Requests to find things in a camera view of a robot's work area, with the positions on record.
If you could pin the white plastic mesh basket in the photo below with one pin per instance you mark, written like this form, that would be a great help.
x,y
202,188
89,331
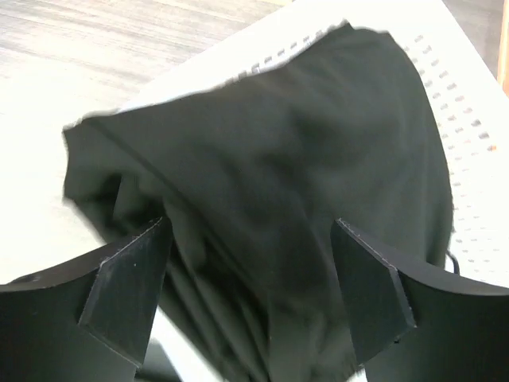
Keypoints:
x,y
470,111

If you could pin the black trousers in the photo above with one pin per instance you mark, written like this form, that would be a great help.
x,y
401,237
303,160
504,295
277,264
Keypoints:
x,y
252,175

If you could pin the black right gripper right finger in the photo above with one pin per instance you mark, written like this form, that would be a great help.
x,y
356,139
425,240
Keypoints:
x,y
413,322

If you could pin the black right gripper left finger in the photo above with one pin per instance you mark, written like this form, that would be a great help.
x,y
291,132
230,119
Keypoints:
x,y
87,319

